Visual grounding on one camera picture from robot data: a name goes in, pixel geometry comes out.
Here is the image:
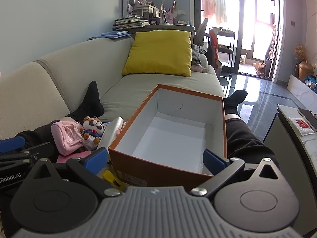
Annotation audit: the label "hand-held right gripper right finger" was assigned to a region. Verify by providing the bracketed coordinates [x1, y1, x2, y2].
[190, 149, 281, 199]

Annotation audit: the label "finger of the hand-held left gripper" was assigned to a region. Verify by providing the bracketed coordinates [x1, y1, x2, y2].
[0, 137, 54, 166]

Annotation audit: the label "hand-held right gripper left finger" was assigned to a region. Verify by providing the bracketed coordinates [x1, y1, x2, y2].
[30, 148, 127, 198]

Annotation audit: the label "pink leather folder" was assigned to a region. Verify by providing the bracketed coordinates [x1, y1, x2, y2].
[56, 151, 93, 164]

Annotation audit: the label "white and pink case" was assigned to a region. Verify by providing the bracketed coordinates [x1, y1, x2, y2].
[96, 116, 124, 155]

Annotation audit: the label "brown plush toy keychain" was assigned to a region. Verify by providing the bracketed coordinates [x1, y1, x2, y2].
[80, 116, 106, 151]

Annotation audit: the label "pink fabric pouch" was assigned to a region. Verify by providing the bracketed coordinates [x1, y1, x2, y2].
[51, 120, 84, 156]

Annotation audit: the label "orange cardboard box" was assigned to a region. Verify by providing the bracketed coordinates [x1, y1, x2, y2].
[108, 84, 227, 191]

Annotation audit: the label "yellow plastic tool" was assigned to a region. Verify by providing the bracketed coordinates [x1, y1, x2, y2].
[102, 170, 127, 191]

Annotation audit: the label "person's right leg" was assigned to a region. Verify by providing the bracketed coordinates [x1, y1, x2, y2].
[223, 90, 280, 171]

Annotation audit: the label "person's leg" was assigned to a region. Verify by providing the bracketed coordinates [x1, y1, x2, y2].
[223, 90, 280, 171]
[15, 81, 105, 152]

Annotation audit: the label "person's left leg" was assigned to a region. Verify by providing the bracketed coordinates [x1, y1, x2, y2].
[15, 81, 105, 152]

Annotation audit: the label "marble coffee table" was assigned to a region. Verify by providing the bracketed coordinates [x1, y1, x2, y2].
[263, 104, 317, 231]

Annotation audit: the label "beige sofa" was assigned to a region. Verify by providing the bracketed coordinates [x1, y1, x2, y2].
[0, 31, 226, 139]

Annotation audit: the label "plastic bag with red packet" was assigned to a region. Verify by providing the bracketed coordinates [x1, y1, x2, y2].
[288, 118, 314, 136]

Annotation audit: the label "brown items by door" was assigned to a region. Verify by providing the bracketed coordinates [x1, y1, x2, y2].
[253, 62, 267, 76]

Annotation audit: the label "black notebook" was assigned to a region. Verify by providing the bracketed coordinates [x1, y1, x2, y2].
[297, 108, 317, 132]

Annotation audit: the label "checkered pillow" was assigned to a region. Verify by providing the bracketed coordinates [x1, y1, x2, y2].
[191, 45, 201, 65]

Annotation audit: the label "white marble console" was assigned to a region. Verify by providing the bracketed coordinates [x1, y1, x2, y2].
[287, 74, 317, 98]

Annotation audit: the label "black trolley cart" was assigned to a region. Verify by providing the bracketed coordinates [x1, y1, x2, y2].
[210, 27, 235, 78]

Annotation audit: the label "yellow pillow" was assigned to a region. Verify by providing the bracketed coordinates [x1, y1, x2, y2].
[121, 30, 193, 78]

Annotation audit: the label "snack packets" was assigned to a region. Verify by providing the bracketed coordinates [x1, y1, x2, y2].
[305, 76, 317, 90]

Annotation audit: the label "blue book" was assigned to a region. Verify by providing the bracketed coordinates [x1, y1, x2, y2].
[100, 30, 133, 38]

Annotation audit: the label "gold vase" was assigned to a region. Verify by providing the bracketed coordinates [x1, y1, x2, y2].
[298, 61, 314, 82]

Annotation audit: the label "grey office chair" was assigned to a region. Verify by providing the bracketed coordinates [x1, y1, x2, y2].
[194, 17, 209, 46]

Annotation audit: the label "stack of books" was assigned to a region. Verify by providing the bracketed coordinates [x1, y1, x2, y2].
[113, 15, 149, 31]

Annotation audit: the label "dried flowers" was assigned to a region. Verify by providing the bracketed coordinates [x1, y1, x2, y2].
[294, 44, 309, 62]

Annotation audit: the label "grey desk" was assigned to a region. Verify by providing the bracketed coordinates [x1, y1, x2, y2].
[134, 23, 195, 33]

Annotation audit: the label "green hanging towel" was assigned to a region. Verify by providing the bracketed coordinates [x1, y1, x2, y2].
[215, 0, 227, 23]

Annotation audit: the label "orange hanging towel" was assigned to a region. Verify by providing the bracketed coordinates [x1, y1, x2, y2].
[202, 0, 216, 19]

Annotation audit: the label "desk organizer with trinkets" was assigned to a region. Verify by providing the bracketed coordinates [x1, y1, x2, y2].
[122, 0, 161, 18]

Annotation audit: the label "desk lamp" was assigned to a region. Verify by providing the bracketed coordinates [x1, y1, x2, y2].
[160, 0, 174, 12]

